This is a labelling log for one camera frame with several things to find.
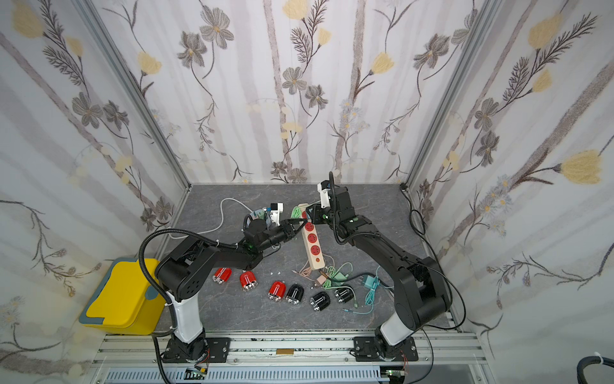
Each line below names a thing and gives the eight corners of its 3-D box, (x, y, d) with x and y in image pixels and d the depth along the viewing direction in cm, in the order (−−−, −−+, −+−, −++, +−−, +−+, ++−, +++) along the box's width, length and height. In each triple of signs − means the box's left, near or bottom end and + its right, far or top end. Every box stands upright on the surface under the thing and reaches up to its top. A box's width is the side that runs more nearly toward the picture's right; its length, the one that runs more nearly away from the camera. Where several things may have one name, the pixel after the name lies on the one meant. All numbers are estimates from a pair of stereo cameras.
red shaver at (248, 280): (243, 292, 88) (241, 289, 85) (239, 277, 92) (237, 274, 89) (258, 286, 89) (257, 282, 87) (254, 271, 93) (253, 268, 91)
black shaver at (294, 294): (285, 301, 86) (284, 298, 83) (291, 284, 90) (291, 281, 87) (299, 306, 85) (298, 303, 82) (305, 289, 89) (304, 286, 86)
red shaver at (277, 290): (268, 298, 87) (266, 295, 84) (275, 282, 90) (273, 279, 88) (281, 303, 86) (280, 300, 83) (287, 287, 89) (287, 283, 87)
